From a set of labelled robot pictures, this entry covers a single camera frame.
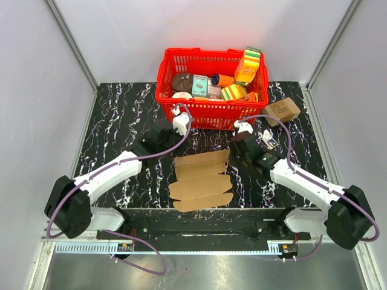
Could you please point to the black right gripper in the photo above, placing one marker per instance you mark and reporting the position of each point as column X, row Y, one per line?
column 233, row 161

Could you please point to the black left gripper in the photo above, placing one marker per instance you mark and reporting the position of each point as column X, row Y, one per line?
column 178, row 135

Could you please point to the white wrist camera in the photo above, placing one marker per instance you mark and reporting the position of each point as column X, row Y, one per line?
column 242, row 127
column 180, row 122

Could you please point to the brown cardboard box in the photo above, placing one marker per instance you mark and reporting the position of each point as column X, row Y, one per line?
column 202, row 181

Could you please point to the white card with stamp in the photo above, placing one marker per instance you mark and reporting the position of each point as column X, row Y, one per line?
column 268, row 139

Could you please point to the white round sponge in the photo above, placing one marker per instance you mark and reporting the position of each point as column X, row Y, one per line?
column 183, row 95

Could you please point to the yellow green sponge pack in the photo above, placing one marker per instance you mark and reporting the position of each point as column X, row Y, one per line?
column 233, row 92

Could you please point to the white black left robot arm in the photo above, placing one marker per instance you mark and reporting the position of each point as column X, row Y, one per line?
column 70, row 208

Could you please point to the yellow Kamenoko sponge pack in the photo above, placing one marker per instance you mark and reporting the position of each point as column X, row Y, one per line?
column 205, row 99

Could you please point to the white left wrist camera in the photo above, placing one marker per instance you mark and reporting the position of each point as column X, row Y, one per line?
column 180, row 122

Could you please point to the pink white small box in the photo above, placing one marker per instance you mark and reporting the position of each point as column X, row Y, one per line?
column 213, row 92

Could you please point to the orange cylindrical bottle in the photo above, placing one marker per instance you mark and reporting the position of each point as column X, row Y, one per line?
column 222, row 81

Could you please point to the red plastic shopping basket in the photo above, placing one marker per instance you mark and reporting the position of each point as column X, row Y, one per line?
column 219, row 115

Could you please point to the orange sponge package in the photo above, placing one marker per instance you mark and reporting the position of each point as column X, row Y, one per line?
column 251, row 97

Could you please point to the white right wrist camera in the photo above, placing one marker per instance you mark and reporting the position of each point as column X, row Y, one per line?
column 242, row 127

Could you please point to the aluminium frame rail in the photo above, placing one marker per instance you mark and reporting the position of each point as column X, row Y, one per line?
column 64, row 29

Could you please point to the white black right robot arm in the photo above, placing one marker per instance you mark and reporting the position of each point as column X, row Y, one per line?
column 342, row 214

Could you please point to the brown round knitted scrubber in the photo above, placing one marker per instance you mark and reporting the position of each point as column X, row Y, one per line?
column 182, row 82

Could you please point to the light blue Kamenoko sponge box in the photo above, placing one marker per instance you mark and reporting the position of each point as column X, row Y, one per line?
column 199, row 86

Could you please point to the scouring pads pack kraft sleeve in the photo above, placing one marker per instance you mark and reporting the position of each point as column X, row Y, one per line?
column 284, row 110

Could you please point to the green yellow sponge scrubber box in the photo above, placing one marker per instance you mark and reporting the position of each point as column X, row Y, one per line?
column 248, row 66

